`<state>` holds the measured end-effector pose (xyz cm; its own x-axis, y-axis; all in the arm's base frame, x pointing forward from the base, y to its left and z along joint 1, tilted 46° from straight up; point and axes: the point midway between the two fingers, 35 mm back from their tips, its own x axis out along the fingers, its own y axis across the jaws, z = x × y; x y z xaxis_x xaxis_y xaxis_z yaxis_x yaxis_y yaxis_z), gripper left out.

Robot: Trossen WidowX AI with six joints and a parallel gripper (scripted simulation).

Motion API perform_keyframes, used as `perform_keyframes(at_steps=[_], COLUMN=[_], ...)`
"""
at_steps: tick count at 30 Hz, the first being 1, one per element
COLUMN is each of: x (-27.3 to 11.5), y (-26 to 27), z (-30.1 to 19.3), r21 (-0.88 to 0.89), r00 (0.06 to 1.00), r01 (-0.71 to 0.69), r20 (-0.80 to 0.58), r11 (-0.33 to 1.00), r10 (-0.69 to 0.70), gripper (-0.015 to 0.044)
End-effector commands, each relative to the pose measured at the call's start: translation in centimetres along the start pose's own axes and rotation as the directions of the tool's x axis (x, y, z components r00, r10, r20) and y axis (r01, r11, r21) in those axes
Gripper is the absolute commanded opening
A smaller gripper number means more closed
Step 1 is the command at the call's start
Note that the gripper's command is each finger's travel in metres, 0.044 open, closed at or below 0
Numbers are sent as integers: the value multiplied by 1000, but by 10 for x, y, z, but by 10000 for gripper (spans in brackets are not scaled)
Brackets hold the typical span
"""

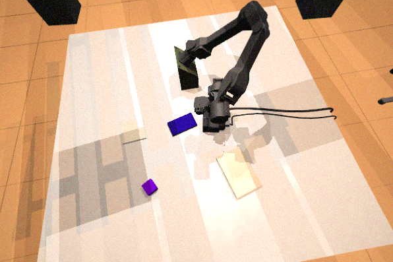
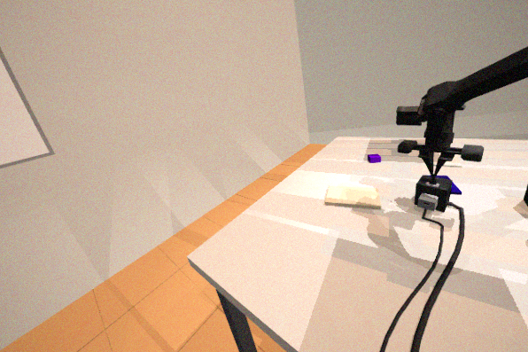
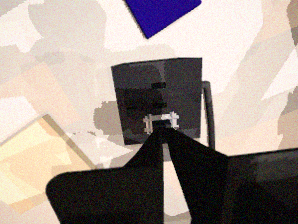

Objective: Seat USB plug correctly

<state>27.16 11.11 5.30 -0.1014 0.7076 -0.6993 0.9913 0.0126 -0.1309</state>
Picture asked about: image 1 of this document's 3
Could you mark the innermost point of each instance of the purple cube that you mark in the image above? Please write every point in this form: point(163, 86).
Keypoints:
point(149, 186)

